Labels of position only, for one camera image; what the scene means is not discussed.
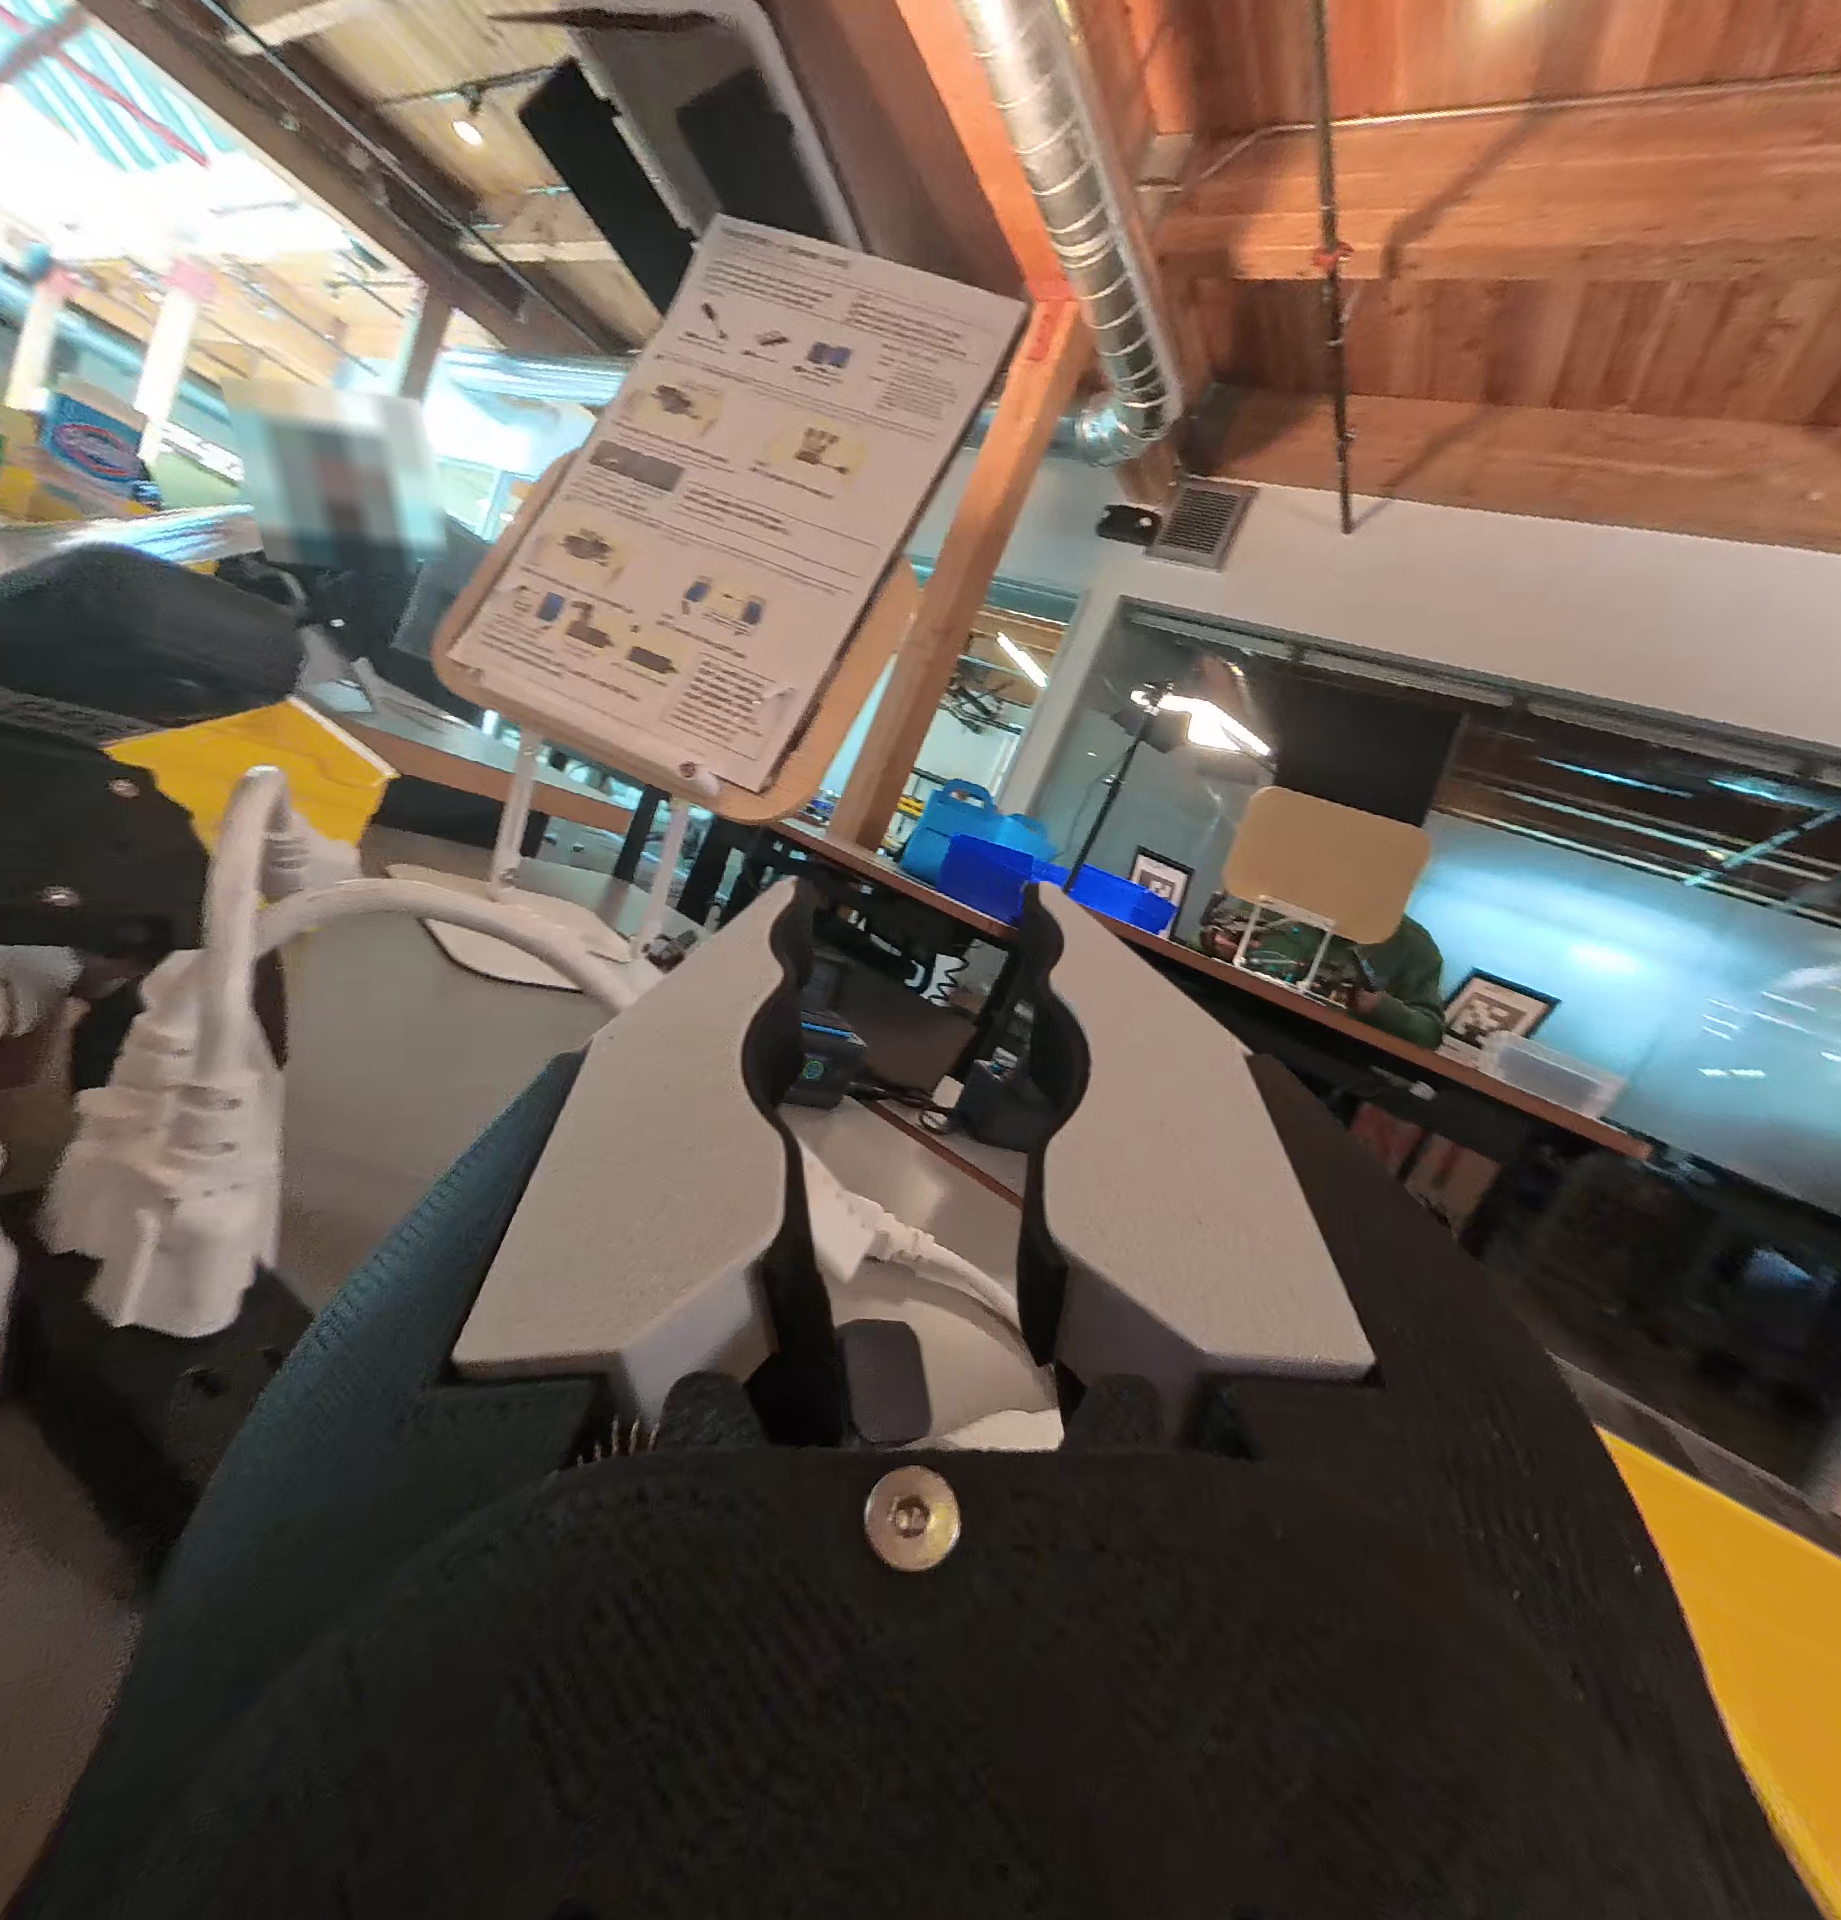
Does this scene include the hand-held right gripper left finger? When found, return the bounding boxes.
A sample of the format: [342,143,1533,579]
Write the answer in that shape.
[451,877,849,1418]

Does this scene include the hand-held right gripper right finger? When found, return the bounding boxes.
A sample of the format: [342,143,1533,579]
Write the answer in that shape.
[1013,884,1381,1426]

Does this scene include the white power cord with plug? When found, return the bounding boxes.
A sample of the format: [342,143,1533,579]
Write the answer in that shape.
[138,877,668,1337]
[795,1153,1025,1325]
[41,764,365,1330]

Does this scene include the black power strip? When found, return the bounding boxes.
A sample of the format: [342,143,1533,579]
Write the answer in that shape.
[0,1186,322,1593]

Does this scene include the black battery charger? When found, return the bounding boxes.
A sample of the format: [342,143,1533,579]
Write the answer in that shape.
[955,1056,1063,1153]
[792,1008,871,1116]

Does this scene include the long wooden table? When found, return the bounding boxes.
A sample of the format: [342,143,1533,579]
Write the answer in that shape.
[778,818,1656,1187]

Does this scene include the blue plastic bin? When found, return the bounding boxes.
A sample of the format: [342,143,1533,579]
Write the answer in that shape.
[943,832,1079,928]
[1069,863,1180,936]

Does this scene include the framed marker tag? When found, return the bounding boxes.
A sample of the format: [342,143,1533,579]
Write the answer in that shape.
[1445,969,1559,1056]

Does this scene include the wooden sign board on stand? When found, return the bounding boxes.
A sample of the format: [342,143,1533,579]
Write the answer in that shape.
[1215,783,1434,1005]

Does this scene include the clear plastic box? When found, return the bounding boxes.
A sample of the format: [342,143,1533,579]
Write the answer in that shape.
[1480,1035,1629,1123]

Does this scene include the blue plastic bins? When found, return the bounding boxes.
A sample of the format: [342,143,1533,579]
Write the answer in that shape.
[899,781,1063,890]

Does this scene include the studio light on stand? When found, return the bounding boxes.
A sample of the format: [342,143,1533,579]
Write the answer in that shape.
[1069,659,1281,890]

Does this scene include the black ceiling unit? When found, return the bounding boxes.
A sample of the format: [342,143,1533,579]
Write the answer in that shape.
[516,0,861,318]

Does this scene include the black ceiling pipe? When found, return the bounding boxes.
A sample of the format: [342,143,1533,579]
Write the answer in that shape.
[1308,0,1361,537]

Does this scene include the wooden post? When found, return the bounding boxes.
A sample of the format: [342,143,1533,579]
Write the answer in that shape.
[829,293,1098,846]

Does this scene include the wall vent grille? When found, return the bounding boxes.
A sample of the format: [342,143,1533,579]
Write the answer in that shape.
[1144,479,1261,571]

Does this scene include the silver ventilation duct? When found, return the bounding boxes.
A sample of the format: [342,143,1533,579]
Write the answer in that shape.
[955,0,1189,471]

